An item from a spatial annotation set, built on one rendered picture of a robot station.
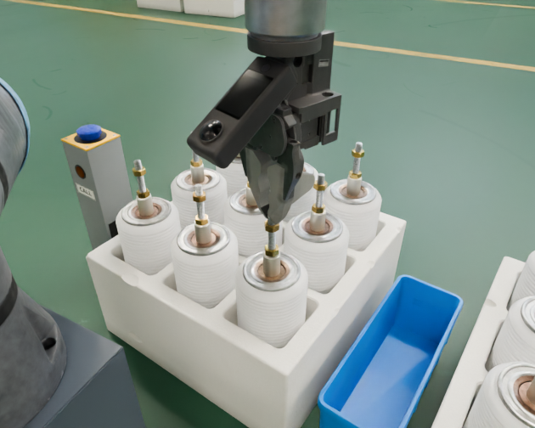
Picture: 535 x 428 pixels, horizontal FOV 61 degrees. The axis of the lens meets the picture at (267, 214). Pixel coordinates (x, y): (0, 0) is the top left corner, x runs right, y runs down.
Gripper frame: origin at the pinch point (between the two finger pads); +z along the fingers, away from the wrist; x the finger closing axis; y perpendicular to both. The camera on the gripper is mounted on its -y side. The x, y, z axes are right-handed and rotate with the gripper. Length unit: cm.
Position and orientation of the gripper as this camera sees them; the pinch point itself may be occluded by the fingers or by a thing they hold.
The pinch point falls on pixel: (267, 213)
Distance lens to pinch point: 53.2
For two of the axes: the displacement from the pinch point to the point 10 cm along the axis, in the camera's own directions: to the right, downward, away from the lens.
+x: -6.5, -4.4, 6.2
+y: 7.6, -3.7, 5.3
